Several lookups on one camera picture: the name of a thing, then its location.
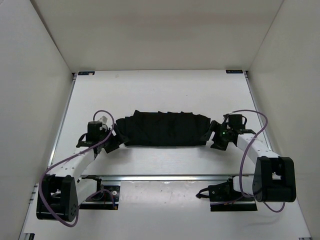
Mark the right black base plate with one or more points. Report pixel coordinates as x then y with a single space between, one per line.
223 198

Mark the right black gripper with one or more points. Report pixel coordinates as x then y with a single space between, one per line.
215 127

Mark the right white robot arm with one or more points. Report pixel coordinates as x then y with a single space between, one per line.
264 175

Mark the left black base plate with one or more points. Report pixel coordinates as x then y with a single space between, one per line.
108 197

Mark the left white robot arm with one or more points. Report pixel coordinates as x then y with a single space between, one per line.
62 188

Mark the black pleated skirt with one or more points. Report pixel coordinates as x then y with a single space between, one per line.
164 129

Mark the aluminium table frame rail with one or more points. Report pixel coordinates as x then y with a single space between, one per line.
211 93

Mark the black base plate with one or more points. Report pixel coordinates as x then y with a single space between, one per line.
223 198
108 197

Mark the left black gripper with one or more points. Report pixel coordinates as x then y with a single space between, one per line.
118 139

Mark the left blue corner label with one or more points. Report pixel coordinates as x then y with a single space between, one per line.
86 73

